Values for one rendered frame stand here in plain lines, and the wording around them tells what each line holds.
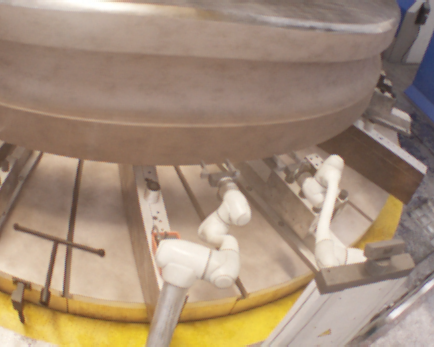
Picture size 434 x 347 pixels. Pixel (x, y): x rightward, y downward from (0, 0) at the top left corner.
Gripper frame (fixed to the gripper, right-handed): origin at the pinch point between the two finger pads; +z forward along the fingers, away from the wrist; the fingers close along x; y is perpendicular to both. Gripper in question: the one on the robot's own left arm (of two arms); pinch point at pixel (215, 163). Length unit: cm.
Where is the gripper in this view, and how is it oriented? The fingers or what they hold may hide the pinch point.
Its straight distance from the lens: 265.1
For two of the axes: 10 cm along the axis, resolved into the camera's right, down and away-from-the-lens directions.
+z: -3.4, -6.7, 6.5
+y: 2.5, -7.4, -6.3
